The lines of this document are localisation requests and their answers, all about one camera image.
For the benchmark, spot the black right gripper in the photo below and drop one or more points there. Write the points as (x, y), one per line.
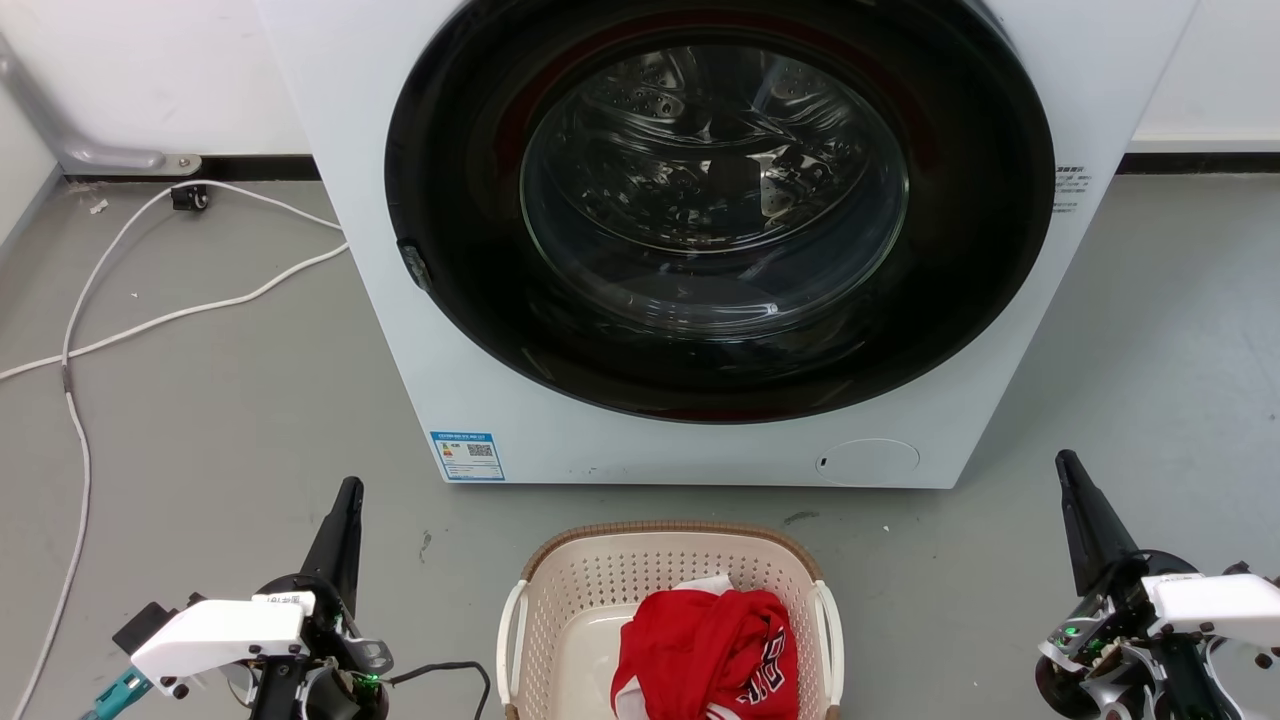
(1110, 650)

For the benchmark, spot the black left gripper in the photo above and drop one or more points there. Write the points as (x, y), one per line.
(345, 690)

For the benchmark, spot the beige perforated laundry basket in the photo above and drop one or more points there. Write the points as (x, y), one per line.
(600, 572)

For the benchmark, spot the blue energy label sticker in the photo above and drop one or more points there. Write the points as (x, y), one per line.
(467, 456)

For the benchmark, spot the white front-load washing machine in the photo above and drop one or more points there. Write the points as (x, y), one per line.
(410, 400)

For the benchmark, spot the round white filter cover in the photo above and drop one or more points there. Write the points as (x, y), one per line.
(868, 462)

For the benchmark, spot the teal connector piece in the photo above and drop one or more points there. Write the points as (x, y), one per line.
(115, 696)

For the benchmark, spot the black round washer door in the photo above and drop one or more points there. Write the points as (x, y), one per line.
(470, 300)

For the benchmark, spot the dark washer door latch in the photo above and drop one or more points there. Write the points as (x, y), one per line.
(415, 266)

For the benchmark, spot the small printed text sticker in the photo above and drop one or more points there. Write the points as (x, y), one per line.
(1070, 188)

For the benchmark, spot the red jersey garment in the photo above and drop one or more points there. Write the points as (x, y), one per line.
(700, 650)

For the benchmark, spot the small black floor plug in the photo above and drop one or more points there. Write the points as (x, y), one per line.
(189, 197)

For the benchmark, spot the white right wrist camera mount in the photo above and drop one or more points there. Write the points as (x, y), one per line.
(1220, 605)

